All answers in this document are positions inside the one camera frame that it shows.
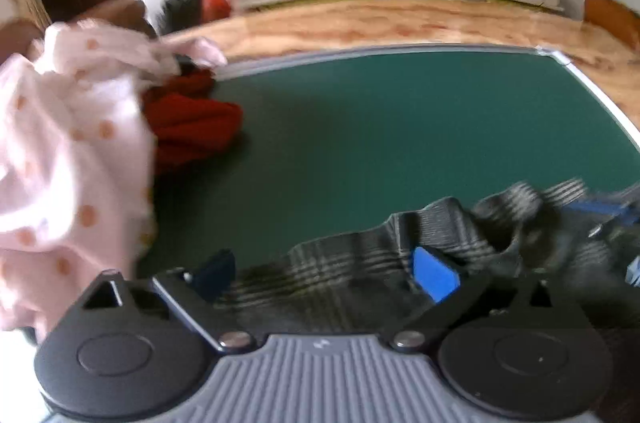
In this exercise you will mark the pink polka-dot garment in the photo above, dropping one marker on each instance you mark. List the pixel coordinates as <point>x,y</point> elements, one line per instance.
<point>65,163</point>

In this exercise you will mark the red bag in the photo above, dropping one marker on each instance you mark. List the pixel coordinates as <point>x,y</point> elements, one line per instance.
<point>216,0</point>

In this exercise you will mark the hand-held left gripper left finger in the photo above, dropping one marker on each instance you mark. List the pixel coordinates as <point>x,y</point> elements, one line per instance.
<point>216,272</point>

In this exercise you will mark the green board with grey frame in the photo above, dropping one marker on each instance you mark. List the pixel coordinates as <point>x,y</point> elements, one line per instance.
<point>380,133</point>

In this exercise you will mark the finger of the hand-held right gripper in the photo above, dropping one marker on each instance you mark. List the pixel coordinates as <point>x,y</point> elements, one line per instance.
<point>602,209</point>

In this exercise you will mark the orange chair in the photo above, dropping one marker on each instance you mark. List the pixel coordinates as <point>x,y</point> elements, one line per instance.
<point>612,15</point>

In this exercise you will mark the wooden table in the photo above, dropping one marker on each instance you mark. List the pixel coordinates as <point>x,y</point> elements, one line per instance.
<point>380,25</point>

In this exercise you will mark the black ribbed object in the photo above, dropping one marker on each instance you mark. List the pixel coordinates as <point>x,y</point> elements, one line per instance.
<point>181,10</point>

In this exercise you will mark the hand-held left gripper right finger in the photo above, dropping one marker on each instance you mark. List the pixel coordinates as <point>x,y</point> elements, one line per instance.
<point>434,274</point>

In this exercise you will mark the red garment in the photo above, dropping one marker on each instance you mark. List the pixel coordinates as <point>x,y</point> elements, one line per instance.
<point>192,123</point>

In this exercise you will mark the brown chair back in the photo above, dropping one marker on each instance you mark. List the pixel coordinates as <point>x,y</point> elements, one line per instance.
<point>122,13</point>

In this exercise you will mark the grey plaid garment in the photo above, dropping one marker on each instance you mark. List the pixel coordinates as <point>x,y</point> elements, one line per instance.
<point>350,273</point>

